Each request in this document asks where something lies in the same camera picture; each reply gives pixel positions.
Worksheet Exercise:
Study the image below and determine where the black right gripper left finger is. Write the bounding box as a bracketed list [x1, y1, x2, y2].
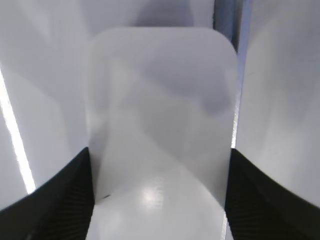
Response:
[0, 147, 95, 240]

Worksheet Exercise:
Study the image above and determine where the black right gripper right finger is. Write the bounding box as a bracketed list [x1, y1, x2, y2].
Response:
[224, 148, 320, 240]

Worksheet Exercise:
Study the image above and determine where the white board eraser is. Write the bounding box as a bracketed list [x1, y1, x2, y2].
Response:
[83, 27, 238, 240]

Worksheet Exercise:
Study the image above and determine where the white board with aluminium frame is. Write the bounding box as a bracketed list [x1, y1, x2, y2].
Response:
[0, 0, 320, 211]

